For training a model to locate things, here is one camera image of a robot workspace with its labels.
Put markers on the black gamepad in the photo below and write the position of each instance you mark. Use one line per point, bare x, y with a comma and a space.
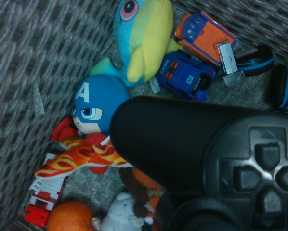
182, 134

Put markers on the grey woven basket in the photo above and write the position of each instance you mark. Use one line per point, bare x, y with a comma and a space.
26, 72

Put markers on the Captain America plush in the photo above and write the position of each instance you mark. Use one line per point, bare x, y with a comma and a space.
98, 101

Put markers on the blue police toy car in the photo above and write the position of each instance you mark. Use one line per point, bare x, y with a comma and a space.
182, 77

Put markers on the brown crochet doll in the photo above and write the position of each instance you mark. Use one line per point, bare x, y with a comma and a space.
134, 190

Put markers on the blue yellow fish plush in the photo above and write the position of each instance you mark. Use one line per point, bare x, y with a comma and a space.
146, 36

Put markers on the orange flame pattern plush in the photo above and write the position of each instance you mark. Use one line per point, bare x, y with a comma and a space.
74, 161

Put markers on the orange blue toy truck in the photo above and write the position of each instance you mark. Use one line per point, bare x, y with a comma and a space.
204, 36

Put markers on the small white plush figure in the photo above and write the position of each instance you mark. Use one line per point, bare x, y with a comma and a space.
120, 214

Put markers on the orange fruit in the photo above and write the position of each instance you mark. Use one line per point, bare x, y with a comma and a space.
69, 216

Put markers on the black blue headphones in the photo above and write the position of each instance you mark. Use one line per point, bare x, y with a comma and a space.
257, 60

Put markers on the red white toy fire truck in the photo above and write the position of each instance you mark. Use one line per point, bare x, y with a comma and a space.
36, 211

